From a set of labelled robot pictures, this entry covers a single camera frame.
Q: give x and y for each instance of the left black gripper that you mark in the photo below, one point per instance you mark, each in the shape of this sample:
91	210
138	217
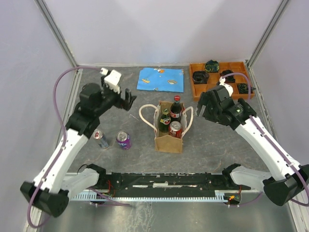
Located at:
124	104

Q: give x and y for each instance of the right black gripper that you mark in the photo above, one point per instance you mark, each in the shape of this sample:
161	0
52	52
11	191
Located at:
203	100

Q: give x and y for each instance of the cola glass bottle red cap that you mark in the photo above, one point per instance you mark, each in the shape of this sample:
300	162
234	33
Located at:
176	109

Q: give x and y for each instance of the purple soda can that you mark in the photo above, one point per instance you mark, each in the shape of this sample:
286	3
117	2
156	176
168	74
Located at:
123	139

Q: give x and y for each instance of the red cola can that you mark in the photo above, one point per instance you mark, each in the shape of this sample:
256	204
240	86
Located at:
175	129

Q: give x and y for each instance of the green glass bottle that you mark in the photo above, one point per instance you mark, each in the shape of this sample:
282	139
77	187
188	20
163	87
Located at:
164	121

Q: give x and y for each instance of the brown canvas tote bag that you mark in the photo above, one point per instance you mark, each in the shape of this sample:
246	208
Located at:
163	141

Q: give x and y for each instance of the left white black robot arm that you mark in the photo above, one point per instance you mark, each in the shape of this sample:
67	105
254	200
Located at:
49	191

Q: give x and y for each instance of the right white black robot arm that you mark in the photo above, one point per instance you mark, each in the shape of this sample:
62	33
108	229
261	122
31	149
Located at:
285	178

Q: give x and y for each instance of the black rolled tie left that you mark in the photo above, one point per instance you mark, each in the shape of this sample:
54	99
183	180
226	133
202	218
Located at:
200	77

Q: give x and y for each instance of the orange wooden compartment tray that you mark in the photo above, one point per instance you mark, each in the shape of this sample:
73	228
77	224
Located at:
236	67

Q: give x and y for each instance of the dark blue green rolled tie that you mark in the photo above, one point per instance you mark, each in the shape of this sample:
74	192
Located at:
211	66

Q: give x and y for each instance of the blue space print cloth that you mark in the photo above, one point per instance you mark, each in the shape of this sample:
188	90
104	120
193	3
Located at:
161	79

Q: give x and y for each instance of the blue silver energy drink can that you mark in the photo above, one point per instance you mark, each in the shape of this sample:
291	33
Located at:
100	138

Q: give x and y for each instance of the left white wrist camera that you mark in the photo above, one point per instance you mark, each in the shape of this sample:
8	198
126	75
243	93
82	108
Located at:
110	79

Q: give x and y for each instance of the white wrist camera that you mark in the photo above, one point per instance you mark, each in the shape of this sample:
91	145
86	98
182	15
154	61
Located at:
228	87
110	79

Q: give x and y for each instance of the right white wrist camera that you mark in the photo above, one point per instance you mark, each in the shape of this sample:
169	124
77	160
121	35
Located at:
228	87

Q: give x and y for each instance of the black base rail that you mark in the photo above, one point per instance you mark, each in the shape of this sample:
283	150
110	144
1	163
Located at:
134	185

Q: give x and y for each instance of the light blue cable duct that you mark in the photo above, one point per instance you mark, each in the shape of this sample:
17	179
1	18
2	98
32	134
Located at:
218	197

